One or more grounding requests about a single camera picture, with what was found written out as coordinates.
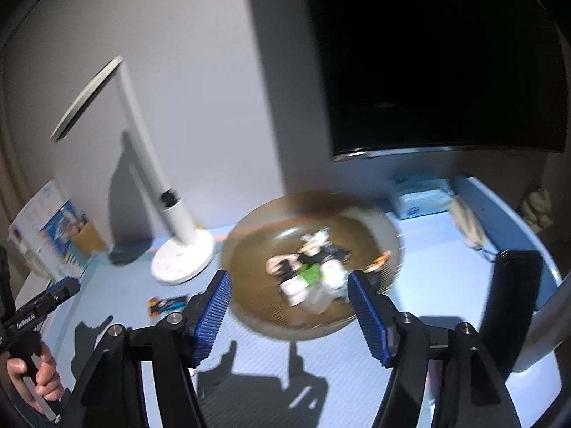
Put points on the wooden pen holder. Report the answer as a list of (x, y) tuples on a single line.
[(88, 241)]

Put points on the black monster figurine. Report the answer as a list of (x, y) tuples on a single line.
[(312, 253)]

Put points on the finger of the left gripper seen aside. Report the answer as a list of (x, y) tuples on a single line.
[(38, 308)]

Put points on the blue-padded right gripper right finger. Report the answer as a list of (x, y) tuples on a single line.
[(375, 314)]

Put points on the black monitor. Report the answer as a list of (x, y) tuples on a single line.
[(440, 74)]

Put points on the black blue lighter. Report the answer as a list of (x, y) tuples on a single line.
[(158, 306)]

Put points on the white desk lamp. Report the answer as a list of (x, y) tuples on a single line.
[(190, 248)]

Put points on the person left hand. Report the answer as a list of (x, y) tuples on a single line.
[(48, 380)]

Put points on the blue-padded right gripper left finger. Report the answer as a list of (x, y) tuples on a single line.
[(208, 312)]

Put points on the amber ribbed glass bowl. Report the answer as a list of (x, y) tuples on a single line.
[(312, 267)]

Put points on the blue textured foam mat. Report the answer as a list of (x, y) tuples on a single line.
[(285, 368)]

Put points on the black chair back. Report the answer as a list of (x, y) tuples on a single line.
[(510, 305)]

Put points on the blue tissue box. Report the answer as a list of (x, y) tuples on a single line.
[(417, 195)]

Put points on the red small figurine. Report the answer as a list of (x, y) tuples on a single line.
[(380, 264)]

